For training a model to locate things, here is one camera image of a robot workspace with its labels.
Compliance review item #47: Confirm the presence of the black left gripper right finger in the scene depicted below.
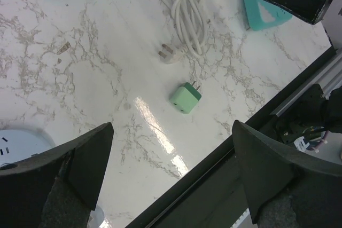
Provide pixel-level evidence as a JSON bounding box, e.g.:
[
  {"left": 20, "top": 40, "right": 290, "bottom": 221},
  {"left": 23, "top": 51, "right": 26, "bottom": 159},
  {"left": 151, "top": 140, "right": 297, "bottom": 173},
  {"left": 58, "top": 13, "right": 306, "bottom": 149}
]
[{"left": 232, "top": 120, "right": 341, "bottom": 227}]

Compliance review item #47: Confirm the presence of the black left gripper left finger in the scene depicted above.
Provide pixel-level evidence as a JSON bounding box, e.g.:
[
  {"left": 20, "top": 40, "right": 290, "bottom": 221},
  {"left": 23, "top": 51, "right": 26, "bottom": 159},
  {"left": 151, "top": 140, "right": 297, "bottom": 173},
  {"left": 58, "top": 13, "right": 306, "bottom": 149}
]
[{"left": 1, "top": 122, "right": 114, "bottom": 227}]

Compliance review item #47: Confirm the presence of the green cube plug adapter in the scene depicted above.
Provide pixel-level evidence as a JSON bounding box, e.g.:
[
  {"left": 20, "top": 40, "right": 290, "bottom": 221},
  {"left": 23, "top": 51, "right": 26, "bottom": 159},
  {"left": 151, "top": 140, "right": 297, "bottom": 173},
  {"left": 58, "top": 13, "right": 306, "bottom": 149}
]
[{"left": 169, "top": 81, "right": 202, "bottom": 114}]

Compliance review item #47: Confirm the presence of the teal wedge-shaped socket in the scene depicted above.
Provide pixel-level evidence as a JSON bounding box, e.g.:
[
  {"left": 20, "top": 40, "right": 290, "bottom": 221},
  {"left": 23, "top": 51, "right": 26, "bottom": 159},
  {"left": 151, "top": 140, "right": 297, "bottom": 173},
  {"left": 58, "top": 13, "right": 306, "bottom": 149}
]
[{"left": 244, "top": 0, "right": 292, "bottom": 31}]

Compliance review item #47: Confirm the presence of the light blue round socket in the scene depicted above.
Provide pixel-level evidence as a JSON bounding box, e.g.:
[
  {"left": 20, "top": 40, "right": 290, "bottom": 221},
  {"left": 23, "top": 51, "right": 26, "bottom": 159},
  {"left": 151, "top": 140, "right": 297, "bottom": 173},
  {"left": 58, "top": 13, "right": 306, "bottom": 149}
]
[{"left": 1, "top": 129, "right": 55, "bottom": 168}]

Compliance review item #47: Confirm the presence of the white coiled power cable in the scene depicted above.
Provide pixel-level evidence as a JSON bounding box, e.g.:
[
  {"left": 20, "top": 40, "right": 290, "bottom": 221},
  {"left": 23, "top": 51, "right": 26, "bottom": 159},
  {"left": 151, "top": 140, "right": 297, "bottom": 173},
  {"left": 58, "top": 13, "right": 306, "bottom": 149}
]
[{"left": 152, "top": 0, "right": 207, "bottom": 65}]

